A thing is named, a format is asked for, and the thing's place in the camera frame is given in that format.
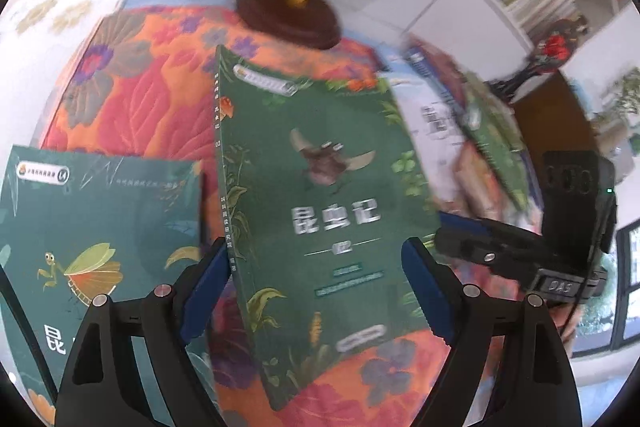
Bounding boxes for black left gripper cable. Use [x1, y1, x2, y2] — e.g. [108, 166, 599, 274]
[0, 264, 58, 403]

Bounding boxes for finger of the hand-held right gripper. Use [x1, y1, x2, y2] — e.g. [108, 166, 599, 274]
[440, 211, 543, 243]
[434, 227, 543, 280]

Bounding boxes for orange floral cloth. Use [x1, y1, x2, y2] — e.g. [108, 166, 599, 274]
[37, 0, 501, 427]

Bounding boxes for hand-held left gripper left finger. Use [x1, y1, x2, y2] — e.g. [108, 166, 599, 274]
[54, 236, 231, 427]

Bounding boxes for potted green plant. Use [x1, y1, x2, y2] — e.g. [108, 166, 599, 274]
[592, 67, 640, 138]

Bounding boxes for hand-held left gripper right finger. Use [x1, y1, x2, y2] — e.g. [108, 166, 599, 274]
[401, 237, 583, 427]

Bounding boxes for olive green moth book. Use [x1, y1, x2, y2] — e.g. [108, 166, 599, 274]
[462, 72, 533, 214]

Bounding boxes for round red flower fan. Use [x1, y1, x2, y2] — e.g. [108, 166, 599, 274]
[530, 16, 588, 72]

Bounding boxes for white book meadow picture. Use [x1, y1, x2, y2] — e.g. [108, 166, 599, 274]
[392, 77, 501, 220]

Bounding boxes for person's right forearm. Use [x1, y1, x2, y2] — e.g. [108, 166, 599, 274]
[547, 302, 583, 353]

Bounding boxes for window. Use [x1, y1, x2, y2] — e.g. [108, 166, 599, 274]
[567, 192, 640, 358]

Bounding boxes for brown wooden cabinet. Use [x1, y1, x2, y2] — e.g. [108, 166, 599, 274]
[510, 67, 606, 158]

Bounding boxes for dark green beetle book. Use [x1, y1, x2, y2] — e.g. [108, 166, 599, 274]
[212, 44, 443, 413]

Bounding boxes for blue eagle cover book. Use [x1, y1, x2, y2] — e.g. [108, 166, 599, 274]
[402, 42, 463, 105]

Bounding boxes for teal green mantis book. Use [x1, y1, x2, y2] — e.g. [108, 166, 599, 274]
[0, 144, 223, 427]

